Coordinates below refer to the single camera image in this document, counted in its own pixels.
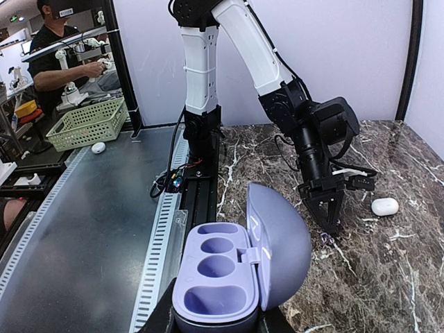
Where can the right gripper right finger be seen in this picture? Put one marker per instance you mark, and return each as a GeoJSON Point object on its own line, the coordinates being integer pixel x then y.
{"type": "Point", "coordinates": [273, 321]}

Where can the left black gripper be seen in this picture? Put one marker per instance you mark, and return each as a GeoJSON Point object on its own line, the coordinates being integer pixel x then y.
{"type": "Point", "coordinates": [316, 193]}

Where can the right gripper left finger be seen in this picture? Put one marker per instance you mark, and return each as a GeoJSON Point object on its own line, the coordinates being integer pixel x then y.
{"type": "Point", "coordinates": [162, 319]}

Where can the white earbud charging case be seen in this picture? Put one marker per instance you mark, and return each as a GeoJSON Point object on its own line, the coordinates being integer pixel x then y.
{"type": "Point", "coordinates": [385, 206]}

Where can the purple grey earbud case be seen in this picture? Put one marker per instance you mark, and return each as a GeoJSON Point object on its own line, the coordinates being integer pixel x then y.
{"type": "Point", "coordinates": [230, 273]}

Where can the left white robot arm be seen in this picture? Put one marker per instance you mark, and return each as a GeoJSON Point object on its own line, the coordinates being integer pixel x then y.
{"type": "Point", "coordinates": [321, 132]}

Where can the white case on bench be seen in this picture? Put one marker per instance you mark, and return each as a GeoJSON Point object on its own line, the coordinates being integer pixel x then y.
{"type": "Point", "coordinates": [98, 148]}

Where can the purple earbud near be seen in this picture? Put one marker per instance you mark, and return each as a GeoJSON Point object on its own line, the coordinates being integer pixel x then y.
{"type": "Point", "coordinates": [327, 239]}

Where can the green plastic basket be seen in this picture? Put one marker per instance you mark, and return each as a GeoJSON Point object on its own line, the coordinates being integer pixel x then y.
{"type": "Point", "coordinates": [101, 122]}

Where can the white slotted cable duct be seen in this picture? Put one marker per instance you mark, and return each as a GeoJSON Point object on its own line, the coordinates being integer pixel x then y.
{"type": "Point", "coordinates": [91, 257]}

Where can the black front rail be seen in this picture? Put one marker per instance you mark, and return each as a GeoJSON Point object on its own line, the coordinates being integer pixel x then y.
{"type": "Point", "coordinates": [199, 193]}

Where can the left black frame post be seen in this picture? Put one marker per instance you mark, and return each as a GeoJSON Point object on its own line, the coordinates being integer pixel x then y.
{"type": "Point", "coordinates": [417, 12]}

